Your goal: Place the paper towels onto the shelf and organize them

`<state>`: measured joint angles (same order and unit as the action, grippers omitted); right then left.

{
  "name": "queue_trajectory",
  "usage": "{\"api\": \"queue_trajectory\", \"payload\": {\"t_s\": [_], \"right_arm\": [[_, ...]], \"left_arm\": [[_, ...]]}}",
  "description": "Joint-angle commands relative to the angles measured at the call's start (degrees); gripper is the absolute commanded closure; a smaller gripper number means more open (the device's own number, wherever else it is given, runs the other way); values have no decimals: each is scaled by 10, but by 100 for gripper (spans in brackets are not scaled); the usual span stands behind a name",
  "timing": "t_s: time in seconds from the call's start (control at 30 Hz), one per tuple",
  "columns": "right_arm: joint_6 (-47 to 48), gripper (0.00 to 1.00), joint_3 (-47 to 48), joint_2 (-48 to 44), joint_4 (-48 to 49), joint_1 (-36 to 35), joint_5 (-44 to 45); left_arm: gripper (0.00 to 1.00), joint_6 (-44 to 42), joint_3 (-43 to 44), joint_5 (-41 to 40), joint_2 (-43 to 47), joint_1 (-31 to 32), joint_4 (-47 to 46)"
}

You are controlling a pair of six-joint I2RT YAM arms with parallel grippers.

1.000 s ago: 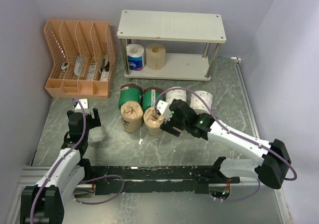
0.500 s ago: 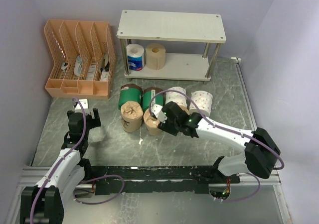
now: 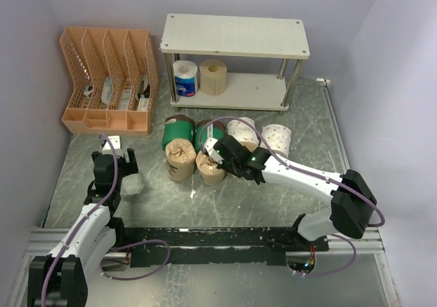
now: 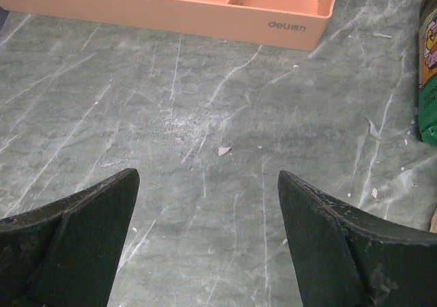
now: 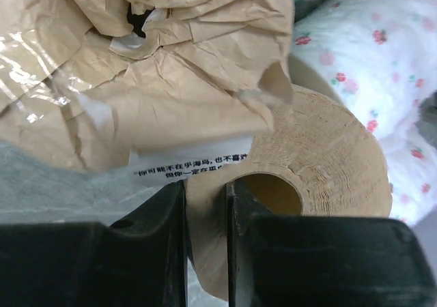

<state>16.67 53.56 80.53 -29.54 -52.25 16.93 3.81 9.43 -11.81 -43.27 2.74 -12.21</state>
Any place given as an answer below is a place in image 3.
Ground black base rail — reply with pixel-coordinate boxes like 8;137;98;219
116;226;328;267

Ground green wrapped roll right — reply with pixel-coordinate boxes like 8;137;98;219
194;119;226;153

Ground orange plastic file organizer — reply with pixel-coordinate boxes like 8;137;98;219
60;27;160;136

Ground plastic white blue roll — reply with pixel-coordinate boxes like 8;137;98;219
173;60;198;97

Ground bare tan paper roll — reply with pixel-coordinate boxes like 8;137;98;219
199;59;227;96

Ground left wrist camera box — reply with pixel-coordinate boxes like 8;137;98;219
102;136;123;156

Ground white two-tier shelf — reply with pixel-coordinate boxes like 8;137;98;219
160;14;310;112

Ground white wall clip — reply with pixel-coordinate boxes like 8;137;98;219
316;78;331;87

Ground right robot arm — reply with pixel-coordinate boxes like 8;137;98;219
203;135;377;251

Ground white dotted roll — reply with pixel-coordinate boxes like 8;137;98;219
227;119;259;151
262;124;292;158

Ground white dotted roll right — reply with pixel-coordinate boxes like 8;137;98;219
262;124;292;158

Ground white dotted roll left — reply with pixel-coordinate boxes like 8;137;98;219
227;119;259;151

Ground papers in organizer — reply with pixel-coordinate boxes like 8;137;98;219
81;74;151;111

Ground green wrapped roll left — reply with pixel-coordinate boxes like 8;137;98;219
162;115;196;151

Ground brown paper roll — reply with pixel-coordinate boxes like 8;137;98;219
165;138;197;181
195;151;226;186

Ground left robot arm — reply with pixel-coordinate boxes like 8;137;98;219
27;134;139;306

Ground green wrapped roll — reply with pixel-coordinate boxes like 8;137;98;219
194;119;226;153
162;115;196;151

